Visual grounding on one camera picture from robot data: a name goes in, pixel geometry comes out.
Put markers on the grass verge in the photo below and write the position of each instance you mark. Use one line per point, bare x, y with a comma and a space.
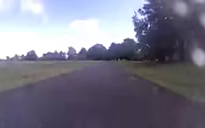
180, 76

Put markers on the large dark trees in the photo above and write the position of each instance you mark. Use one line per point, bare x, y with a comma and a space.
170, 30

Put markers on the grass field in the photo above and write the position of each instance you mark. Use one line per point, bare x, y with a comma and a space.
23, 73

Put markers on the dark asphalt path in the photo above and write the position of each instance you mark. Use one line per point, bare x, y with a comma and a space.
93, 100

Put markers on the row of distant trees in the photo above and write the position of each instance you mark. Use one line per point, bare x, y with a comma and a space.
90, 52

